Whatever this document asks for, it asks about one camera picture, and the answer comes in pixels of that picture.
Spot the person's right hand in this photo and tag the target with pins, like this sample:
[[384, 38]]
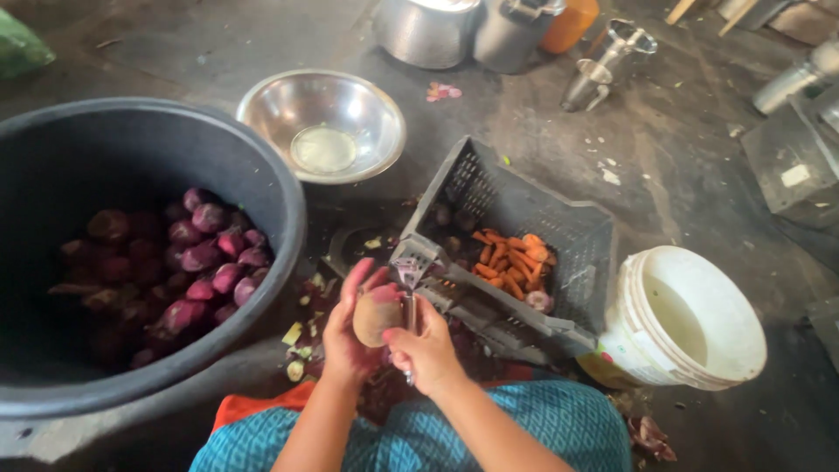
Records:
[[429, 354]]

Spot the steel cylinder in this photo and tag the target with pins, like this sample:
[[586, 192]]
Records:
[[786, 82]]

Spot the wide steel bowl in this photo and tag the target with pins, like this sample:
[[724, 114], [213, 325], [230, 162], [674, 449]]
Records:
[[321, 118]]

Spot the white plastic bucket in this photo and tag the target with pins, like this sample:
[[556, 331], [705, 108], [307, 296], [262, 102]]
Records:
[[681, 314]]

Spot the heap of peeled purple beetroots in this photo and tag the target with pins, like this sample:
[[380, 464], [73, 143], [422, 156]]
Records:
[[196, 259]]

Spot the steel hand juicer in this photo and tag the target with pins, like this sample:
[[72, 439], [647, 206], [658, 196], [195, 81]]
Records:
[[606, 62]]

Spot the wooden sticks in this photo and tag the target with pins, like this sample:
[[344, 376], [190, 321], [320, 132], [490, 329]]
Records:
[[727, 16]]

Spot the pile of orange carrot pieces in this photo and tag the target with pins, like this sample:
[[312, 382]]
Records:
[[514, 262]]

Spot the blue patterned garment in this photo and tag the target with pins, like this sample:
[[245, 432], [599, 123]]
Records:
[[557, 419]]

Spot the pink peel scraps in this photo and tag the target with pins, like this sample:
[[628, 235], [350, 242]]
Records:
[[442, 92]]

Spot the dark unpeeled beetroots in crate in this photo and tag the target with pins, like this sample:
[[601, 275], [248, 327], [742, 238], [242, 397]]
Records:
[[459, 226]]

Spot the black plastic crate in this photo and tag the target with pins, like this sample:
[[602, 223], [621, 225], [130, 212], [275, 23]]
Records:
[[524, 203]]

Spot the large dark plastic tub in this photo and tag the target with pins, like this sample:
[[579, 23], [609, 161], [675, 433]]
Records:
[[78, 144]]

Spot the grey stone block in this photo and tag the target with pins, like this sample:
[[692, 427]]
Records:
[[793, 170]]

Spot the heap of vegetable peelings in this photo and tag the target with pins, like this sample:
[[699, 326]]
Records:
[[305, 334]]

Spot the orange plastic container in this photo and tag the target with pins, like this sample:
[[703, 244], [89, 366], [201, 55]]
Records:
[[569, 26]]

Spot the dry reddish peel scraps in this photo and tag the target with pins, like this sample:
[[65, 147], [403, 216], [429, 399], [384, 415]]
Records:
[[650, 436]]

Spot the pale purple turnip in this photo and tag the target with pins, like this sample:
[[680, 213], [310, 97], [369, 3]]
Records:
[[539, 301]]

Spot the steel vegetable peeler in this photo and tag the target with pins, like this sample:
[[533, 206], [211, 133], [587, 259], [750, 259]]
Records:
[[410, 272]]

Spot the green plastic bag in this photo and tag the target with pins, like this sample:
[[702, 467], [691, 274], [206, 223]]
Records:
[[19, 46]]

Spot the large steel cooking pot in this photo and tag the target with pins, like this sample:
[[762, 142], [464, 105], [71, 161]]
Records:
[[426, 33]]

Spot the unpeeled brown beetroot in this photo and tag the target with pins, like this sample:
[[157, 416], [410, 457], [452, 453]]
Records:
[[375, 318]]

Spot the person's left hand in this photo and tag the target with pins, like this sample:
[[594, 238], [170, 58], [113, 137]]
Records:
[[341, 341]]

